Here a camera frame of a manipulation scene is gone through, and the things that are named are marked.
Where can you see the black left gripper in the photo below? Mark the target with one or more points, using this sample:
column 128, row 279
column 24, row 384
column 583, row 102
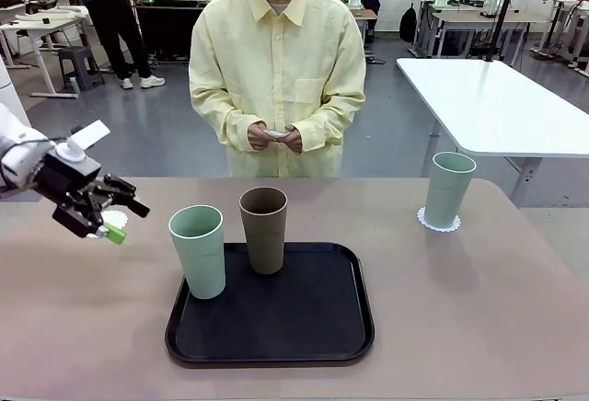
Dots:
column 69, row 180

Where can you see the light green plastic cup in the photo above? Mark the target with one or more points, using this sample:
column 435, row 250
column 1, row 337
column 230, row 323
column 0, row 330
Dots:
column 446, row 194
column 202, row 263

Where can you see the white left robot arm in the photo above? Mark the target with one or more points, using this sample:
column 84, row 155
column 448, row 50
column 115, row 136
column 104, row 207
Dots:
column 18, row 143

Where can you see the person's left forearm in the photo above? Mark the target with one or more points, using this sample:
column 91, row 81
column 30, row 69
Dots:
column 331, row 125

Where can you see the person's right forearm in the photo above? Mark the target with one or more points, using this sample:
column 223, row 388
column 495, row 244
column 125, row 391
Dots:
column 225, row 129

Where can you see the person's right hand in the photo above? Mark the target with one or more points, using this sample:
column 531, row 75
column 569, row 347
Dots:
column 257, row 136

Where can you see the person's left hand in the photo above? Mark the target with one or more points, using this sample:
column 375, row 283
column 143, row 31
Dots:
column 294, row 140

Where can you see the small green bottle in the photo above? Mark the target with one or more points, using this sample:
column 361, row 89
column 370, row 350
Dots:
column 75, row 86

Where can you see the brown plastic cup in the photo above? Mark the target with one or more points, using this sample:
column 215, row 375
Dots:
column 264, row 240

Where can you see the grey plastic stool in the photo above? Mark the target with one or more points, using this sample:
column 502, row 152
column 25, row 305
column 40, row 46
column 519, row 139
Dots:
column 80, row 58

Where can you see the white cylindrical appliance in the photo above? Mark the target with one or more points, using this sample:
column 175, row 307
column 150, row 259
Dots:
column 3, row 76

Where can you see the black plastic tray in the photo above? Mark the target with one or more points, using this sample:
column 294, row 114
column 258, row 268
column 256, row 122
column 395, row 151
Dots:
column 276, row 318

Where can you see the standing person in dark clothes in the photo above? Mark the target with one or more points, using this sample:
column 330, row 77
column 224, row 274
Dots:
column 115, row 19

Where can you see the dark workbench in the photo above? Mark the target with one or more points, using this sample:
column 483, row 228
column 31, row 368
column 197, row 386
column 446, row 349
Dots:
column 175, row 24

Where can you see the white desk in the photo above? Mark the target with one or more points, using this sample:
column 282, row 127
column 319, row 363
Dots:
column 46, row 21

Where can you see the person in yellow shirt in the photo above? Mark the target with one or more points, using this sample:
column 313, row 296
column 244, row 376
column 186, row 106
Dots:
column 276, row 60

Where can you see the seated person in purple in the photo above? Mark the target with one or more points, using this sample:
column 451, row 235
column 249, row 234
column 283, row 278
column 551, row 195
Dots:
column 372, row 1

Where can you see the black backpack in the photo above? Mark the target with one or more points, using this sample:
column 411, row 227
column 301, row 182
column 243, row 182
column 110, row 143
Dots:
column 408, row 24

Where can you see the white table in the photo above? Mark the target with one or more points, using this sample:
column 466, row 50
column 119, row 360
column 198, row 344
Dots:
column 497, row 106

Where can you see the wooden top desk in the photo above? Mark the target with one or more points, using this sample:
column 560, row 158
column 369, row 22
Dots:
column 478, row 18

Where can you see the black tripod pole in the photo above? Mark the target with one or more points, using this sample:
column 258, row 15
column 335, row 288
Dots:
column 506, row 1

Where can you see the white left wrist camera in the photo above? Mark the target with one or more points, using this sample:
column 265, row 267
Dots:
column 89, row 136

